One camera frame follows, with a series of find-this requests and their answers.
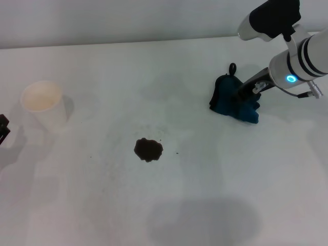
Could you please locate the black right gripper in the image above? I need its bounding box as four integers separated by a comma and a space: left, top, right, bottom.
231, 67, 276, 103

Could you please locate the blue rag with black trim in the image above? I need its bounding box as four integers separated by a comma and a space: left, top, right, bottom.
208, 63, 262, 125

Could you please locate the white paper cup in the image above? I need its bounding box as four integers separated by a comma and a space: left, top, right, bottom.
20, 80, 67, 132

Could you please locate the black water stain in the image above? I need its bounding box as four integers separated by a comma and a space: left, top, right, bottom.
133, 137, 165, 163

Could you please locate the grey wrist cable with plugs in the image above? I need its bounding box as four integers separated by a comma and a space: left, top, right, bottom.
252, 80, 325, 99

